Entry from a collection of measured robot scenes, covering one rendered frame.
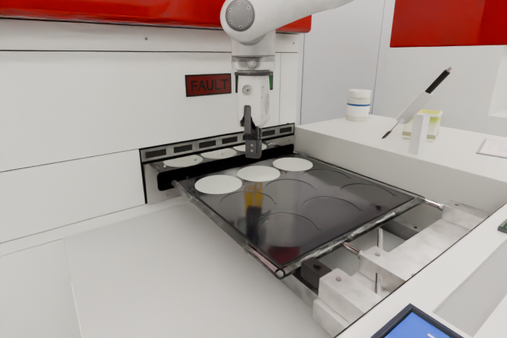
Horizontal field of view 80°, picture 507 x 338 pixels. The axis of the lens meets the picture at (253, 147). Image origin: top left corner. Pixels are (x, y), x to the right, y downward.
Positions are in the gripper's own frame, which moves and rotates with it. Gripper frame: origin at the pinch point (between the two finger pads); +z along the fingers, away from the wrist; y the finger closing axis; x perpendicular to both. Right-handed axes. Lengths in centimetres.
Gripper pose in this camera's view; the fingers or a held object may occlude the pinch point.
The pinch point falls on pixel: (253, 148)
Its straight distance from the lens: 63.7
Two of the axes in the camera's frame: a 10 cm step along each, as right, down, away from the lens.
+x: -9.7, -0.7, 2.2
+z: 0.0, 9.6, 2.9
